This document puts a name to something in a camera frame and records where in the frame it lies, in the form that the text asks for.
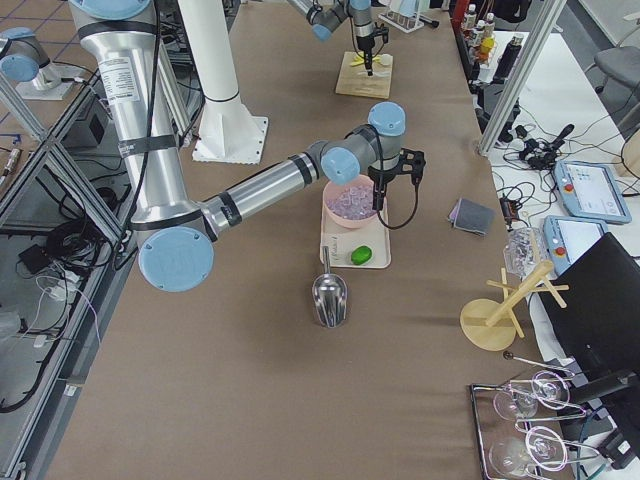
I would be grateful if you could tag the metal ice scoop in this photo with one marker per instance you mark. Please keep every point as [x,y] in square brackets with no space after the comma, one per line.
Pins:
[329,293]

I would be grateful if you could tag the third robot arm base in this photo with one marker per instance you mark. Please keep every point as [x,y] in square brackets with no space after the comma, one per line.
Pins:
[24,61]

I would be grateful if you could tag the white ceramic spoon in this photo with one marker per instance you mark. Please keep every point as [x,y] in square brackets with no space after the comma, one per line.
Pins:
[385,60]

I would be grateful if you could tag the clear plastic container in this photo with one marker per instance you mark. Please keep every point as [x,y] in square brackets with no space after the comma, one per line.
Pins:
[524,250]

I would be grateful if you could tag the clear ice cubes pile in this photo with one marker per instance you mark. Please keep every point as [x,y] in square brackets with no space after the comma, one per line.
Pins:
[354,203]

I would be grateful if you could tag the white wire dish rack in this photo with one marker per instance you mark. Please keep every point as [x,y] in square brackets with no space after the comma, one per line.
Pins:
[407,15]

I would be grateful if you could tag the wooden cup stand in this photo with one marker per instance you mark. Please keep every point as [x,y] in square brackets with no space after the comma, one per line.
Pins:
[492,325]

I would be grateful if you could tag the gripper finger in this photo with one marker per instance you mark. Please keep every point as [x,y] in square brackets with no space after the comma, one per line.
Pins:
[368,63]
[379,195]

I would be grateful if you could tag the lower teach pendant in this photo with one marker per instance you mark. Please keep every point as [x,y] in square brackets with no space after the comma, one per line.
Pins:
[568,238]

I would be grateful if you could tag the wine glass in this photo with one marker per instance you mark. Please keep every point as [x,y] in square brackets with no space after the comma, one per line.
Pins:
[535,455]
[521,398]

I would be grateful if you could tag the upper teach pendant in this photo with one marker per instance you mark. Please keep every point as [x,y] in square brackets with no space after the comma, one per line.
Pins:
[588,190]

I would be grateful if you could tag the upper wine glass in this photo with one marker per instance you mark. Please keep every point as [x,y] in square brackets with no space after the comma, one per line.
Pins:
[521,398]

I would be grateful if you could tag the black wire glass rack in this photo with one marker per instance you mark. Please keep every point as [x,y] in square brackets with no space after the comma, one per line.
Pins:
[513,426]

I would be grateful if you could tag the teach pendant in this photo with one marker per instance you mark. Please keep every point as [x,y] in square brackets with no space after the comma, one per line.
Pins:
[588,190]
[568,238]

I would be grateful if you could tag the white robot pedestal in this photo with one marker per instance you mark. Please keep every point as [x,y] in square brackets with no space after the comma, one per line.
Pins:
[228,132]

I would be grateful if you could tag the grey folded cloth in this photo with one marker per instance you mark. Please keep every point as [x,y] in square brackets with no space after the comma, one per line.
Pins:
[471,217]

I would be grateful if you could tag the aluminium frame post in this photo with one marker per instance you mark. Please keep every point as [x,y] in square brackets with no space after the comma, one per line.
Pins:
[531,50]

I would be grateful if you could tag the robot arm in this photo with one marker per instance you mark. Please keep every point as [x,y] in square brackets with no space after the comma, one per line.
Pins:
[325,21]
[175,235]

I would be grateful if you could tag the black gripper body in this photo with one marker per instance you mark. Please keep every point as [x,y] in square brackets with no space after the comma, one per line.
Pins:
[378,178]
[365,44]

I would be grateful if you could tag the green pepper toy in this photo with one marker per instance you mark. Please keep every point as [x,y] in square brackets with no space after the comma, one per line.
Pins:
[361,255]

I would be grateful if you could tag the pink bowl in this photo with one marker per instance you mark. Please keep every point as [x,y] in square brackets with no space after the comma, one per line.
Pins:
[332,190]

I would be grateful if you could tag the beige serving tray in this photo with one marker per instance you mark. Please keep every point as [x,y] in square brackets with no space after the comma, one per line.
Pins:
[342,242]

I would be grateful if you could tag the lower wine glass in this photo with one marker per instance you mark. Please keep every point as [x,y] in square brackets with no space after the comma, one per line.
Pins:
[535,455]

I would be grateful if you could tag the wooden cutting board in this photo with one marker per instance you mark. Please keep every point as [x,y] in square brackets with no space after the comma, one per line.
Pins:
[354,81]

